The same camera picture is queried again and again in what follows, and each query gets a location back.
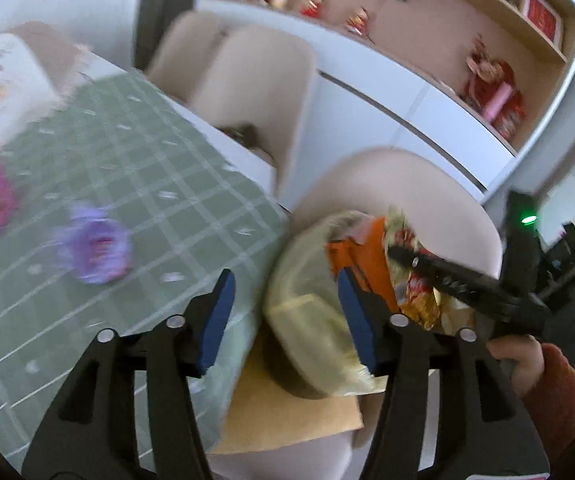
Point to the wooden wall shelf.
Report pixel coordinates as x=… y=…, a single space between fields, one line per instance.
x=432 y=30

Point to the red small figurine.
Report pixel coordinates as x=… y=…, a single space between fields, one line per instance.
x=312 y=4
x=357 y=21

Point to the purple toy container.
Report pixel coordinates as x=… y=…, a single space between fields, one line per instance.
x=95 y=245

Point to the white sideboard cabinet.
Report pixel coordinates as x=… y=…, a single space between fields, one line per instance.
x=367 y=85

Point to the gold red snack packet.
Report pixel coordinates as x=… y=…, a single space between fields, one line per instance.
x=417 y=305

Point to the dark glass cabinet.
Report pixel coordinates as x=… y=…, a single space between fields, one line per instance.
x=167 y=0

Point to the beige dining chair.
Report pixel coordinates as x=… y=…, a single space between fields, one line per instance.
x=267 y=90
x=417 y=175
x=187 y=50

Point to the red framed picture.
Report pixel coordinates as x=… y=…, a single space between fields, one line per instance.
x=542 y=15

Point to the red snack jar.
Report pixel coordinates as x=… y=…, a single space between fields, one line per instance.
x=512 y=117

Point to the white folding food cover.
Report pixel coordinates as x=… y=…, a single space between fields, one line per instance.
x=2 y=85

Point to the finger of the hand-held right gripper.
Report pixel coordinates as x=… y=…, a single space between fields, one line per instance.
x=447 y=277

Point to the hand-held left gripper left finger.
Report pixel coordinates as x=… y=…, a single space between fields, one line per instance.
x=215 y=320

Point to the yellow plastic bag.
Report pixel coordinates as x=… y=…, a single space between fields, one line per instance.
x=307 y=320

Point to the pink tall box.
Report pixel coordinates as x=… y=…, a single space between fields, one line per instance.
x=496 y=102

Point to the yellow seat cushion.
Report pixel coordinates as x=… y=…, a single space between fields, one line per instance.
x=287 y=420

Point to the large red doll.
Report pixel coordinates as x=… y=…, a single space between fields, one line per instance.
x=490 y=72

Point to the person's right hand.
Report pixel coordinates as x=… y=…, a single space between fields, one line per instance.
x=522 y=360

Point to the orange snack bag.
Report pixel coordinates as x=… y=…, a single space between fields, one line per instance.
x=367 y=260

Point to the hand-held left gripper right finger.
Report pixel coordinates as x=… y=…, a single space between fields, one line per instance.
x=360 y=320

